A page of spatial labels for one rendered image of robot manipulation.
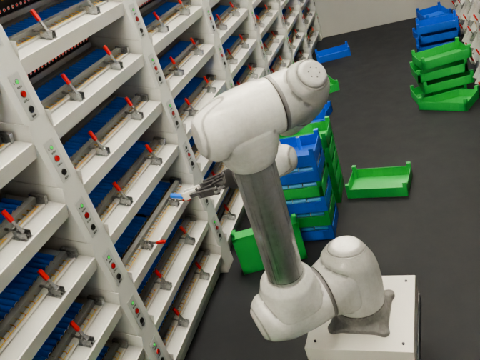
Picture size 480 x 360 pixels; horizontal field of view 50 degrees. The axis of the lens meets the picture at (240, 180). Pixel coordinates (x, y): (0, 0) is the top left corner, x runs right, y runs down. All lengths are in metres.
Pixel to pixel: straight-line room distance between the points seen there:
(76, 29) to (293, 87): 0.82
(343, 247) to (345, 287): 0.11
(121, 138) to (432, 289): 1.27
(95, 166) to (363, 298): 0.89
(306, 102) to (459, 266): 1.26
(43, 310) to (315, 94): 0.89
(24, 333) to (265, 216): 0.67
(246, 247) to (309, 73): 1.32
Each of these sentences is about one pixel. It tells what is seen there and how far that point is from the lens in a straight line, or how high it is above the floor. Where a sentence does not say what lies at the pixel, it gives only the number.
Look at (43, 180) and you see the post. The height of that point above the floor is 0.96.
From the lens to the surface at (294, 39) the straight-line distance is 4.53.
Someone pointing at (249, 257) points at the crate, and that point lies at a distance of 2.32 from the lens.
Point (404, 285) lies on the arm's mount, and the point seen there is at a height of 0.27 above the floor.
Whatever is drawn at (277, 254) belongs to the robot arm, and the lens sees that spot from 1.30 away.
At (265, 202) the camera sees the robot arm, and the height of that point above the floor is 0.84.
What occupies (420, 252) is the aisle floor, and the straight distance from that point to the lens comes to 2.28.
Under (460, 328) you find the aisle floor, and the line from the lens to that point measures 1.97.
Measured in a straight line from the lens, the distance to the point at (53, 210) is 1.49.
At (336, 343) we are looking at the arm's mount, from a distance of 1.60.
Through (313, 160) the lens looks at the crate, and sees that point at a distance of 2.20.
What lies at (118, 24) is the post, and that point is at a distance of 1.99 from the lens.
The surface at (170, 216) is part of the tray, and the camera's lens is 2.00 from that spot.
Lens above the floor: 1.45
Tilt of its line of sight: 27 degrees down
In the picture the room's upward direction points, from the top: 19 degrees counter-clockwise
